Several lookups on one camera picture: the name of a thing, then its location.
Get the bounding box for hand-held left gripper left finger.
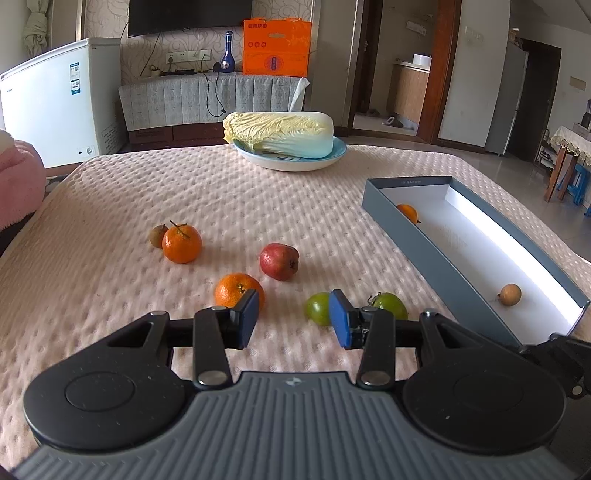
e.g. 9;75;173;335
106;289;260;388

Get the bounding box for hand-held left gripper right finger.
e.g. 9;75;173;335
329;289;490;388

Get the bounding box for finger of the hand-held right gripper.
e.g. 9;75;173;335
518;332;591;400

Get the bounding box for round orange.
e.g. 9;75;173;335
215;273;266;311

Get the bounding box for green fruit with stem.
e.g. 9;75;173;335
367;292;409;321

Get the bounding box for grey cardboard box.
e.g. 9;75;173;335
362;176;591;348

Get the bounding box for red pomegranate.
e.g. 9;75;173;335
259;243;301;282

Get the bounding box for mandarin with stem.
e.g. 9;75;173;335
161;220;203;265

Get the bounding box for small orange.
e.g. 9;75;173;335
396;203;422;225

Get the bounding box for light blue plate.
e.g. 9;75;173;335
232;136;347;172

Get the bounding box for blue plastic stool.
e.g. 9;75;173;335
556;164;591;206

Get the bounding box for pink quilted blanket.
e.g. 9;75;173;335
0;144;591;462

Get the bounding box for napa cabbage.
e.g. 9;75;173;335
223;111;334;159

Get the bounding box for dark wooden tv cabinet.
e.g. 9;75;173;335
128;122;227;145

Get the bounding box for metal shoe rack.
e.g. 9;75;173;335
536;129;553;168

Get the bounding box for table with lace cloth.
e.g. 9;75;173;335
544;124;591;204

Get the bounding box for white rolled sheet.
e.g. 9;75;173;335
288;78;309;112

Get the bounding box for grey checked cabinet cover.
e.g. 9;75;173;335
118;73;309;132

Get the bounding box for wooden kitchen cabinet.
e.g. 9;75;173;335
392;60;431;124

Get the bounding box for blue glass bottle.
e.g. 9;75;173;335
219;30;235;73

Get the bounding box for grey refrigerator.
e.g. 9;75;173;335
485;39;529;157

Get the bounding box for pink fluffy cloth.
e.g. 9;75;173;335
0;129;47;232

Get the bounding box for orange gift carton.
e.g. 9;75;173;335
242;18;313;78

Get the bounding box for white chest freezer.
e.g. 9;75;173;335
0;38;124;169

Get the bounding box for black television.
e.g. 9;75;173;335
127;0;254;38

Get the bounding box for pale green curtain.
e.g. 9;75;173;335
23;0;52;57

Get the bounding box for black cable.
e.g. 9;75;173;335
205;55;227;117

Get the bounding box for brown wooden door frame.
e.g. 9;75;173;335
418;0;462;144

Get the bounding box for white wall sockets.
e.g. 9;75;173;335
166;49;212;64

